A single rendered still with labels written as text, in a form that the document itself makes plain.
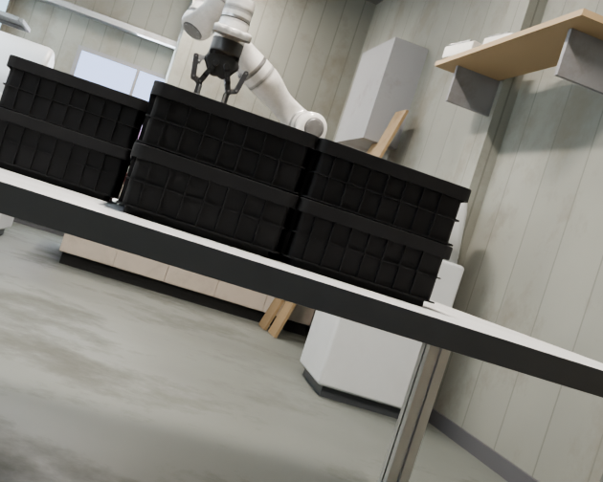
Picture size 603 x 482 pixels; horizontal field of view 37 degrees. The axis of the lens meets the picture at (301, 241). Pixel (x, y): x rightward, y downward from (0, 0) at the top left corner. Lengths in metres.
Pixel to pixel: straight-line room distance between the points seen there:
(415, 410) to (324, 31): 7.67
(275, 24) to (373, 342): 5.47
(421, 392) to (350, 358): 2.43
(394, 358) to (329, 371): 0.36
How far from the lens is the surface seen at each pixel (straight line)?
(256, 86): 2.49
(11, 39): 8.02
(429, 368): 2.38
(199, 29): 2.42
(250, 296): 7.50
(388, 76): 7.42
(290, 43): 9.67
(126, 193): 1.55
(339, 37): 9.80
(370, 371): 4.83
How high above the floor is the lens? 0.74
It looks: level
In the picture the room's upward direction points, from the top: 18 degrees clockwise
